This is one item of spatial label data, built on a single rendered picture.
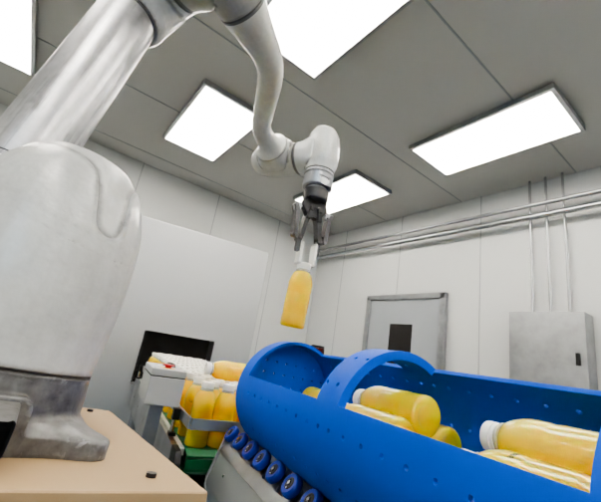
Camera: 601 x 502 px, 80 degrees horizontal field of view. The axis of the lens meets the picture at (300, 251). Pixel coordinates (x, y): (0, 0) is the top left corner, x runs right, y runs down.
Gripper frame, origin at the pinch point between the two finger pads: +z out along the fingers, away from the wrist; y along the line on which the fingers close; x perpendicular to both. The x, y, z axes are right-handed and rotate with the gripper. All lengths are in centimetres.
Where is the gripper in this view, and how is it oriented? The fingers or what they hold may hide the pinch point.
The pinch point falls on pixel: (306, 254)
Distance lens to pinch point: 101.0
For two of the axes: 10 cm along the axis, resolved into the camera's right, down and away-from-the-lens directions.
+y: 8.7, 2.7, 4.1
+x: -4.7, 1.8, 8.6
